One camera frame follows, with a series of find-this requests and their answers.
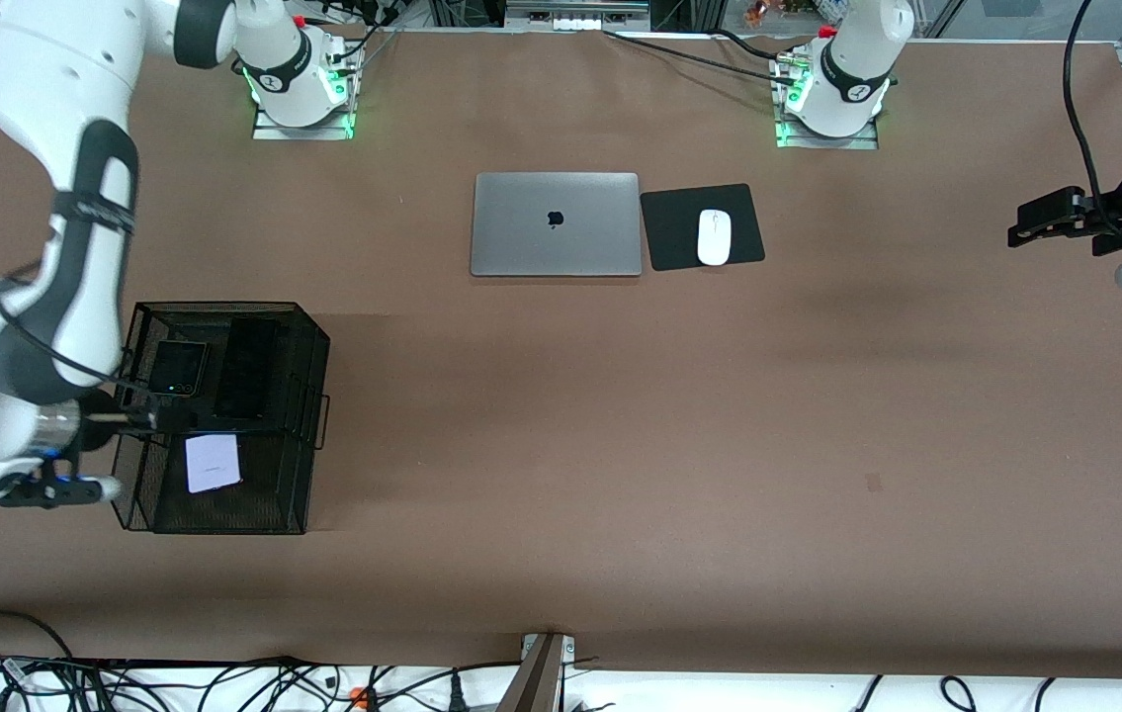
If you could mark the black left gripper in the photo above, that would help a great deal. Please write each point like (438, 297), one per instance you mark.
(1118, 220)

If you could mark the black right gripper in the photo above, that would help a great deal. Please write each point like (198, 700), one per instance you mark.
(103, 408)

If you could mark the small black flip phone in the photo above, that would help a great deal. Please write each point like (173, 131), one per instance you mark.
(177, 366)

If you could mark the long black smartphone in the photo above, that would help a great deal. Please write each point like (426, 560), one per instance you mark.
(246, 368)

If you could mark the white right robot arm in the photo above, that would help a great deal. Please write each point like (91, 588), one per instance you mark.
(46, 79)

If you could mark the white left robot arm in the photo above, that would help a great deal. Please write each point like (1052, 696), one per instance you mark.
(852, 69)

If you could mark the black mesh two-tier tray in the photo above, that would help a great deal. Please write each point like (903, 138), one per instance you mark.
(264, 494)

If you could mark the white computer mouse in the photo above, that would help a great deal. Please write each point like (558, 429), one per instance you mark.
(715, 237)

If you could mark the small orange object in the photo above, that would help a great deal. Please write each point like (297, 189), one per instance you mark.
(755, 12)

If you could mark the black mouse pad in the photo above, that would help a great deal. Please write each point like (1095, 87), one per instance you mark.
(669, 237)

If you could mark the silver closed laptop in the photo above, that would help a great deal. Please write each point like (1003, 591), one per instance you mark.
(521, 237)

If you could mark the silver power strip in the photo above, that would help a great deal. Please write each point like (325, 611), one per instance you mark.
(575, 22)

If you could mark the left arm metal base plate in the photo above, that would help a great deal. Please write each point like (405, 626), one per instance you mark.
(818, 144)

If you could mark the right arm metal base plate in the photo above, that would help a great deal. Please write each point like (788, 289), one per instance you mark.
(269, 132)

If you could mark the grey metal camera bracket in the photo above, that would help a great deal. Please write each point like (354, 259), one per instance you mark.
(536, 682)

